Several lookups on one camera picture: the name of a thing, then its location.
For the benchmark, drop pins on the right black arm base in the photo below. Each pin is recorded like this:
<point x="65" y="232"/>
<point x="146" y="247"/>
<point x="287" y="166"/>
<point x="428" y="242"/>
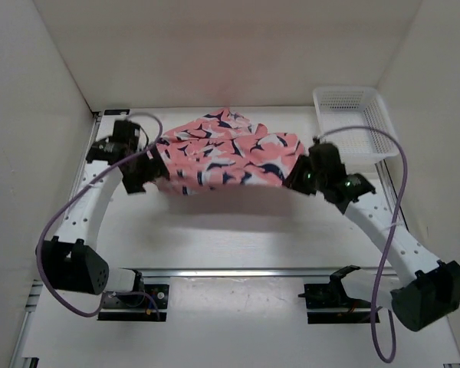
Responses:
<point x="328" y="303"/>

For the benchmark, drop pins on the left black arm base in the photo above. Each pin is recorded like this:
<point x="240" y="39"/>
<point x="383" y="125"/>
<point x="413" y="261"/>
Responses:
<point x="138" y="308"/>

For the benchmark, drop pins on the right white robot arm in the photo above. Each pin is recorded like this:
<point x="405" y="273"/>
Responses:
<point x="426" y="288"/>

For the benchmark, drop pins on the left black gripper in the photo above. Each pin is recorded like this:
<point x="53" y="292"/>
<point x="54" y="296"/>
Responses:
<point x="155" y="169"/>

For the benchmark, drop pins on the white plastic mesh basket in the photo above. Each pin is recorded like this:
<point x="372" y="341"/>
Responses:
<point x="362" y="111"/>

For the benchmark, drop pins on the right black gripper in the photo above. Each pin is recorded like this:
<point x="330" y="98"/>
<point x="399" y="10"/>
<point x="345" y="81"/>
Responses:
<point x="294" y="179"/>

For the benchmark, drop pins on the pink shark print shorts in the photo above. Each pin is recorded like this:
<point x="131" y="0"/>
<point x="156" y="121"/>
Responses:
<point x="224" y="149"/>

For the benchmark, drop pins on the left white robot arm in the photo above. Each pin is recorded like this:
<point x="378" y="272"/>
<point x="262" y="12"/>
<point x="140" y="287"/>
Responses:
<point x="69" y="260"/>

